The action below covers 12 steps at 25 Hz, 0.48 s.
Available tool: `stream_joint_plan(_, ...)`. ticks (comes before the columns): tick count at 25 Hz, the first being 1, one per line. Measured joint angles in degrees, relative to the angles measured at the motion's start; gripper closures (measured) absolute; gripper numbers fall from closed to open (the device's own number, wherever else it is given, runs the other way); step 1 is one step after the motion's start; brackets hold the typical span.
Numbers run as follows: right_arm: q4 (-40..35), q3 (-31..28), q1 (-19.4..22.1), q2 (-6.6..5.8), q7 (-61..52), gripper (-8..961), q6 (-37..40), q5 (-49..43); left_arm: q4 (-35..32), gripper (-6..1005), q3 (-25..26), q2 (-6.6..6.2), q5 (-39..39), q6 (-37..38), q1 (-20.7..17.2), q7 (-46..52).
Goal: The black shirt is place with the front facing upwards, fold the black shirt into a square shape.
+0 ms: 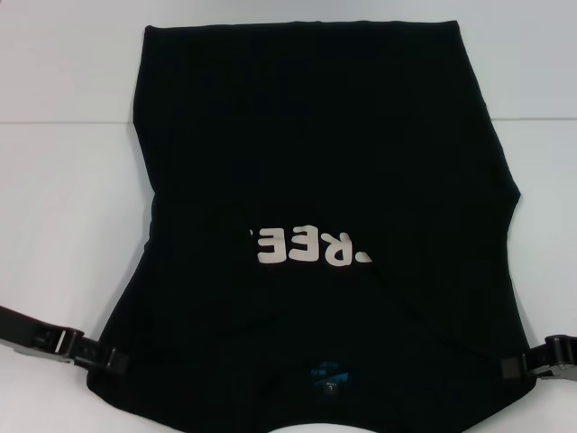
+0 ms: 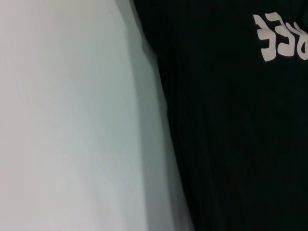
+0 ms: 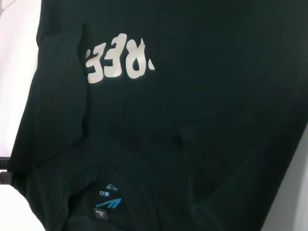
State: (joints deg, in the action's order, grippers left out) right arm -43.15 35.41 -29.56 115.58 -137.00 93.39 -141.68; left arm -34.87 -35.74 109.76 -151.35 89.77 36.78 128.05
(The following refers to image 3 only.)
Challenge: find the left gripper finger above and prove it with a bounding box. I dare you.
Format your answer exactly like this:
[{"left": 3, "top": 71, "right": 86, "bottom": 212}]
[
  {"left": 0, "top": 156, "right": 12, "bottom": 169},
  {"left": 0, "top": 171, "right": 13, "bottom": 185}
]

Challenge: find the black shirt with white print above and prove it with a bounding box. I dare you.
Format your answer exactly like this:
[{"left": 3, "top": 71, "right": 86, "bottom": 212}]
[{"left": 9, "top": 0, "right": 308, "bottom": 231}]

